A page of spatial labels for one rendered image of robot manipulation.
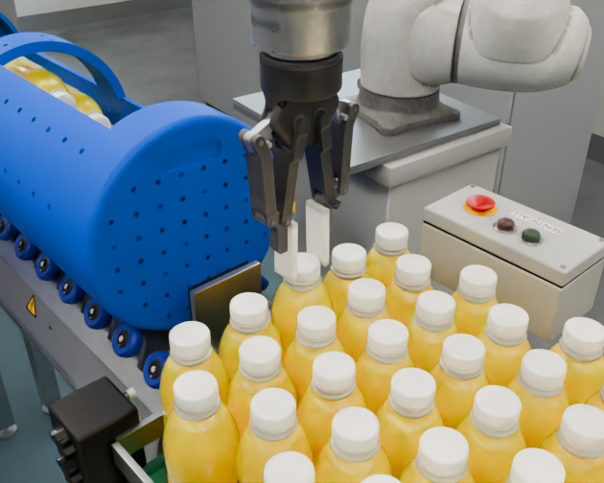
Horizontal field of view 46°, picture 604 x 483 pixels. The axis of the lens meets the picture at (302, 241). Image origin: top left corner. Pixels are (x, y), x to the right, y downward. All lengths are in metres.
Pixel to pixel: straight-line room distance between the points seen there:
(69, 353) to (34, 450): 1.13
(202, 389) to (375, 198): 0.75
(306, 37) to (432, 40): 0.71
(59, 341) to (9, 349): 1.47
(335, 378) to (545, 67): 0.80
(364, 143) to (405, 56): 0.17
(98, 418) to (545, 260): 0.51
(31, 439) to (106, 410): 1.45
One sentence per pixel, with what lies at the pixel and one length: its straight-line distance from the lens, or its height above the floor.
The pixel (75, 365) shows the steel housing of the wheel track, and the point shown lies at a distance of 1.06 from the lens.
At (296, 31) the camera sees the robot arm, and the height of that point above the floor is 1.38.
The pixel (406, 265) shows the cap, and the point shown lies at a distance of 0.79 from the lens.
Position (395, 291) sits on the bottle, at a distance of 0.80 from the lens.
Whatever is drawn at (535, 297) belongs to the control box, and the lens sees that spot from 0.86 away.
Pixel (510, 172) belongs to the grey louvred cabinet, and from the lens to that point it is 2.56.
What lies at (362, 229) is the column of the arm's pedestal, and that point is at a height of 0.84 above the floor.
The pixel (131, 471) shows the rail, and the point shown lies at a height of 0.98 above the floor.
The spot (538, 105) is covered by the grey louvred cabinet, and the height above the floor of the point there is 0.68.
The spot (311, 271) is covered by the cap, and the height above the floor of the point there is 1.12.
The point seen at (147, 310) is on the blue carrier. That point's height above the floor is 1.01.
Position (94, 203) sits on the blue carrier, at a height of 1.17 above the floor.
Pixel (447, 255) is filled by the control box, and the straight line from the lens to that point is 0.91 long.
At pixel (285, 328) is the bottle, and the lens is 0.77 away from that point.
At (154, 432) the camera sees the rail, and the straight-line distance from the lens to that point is 0.80.
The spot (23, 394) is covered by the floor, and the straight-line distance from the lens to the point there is 2.37.
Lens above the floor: 1.53
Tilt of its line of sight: 32 degrees down
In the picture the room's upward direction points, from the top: straight up
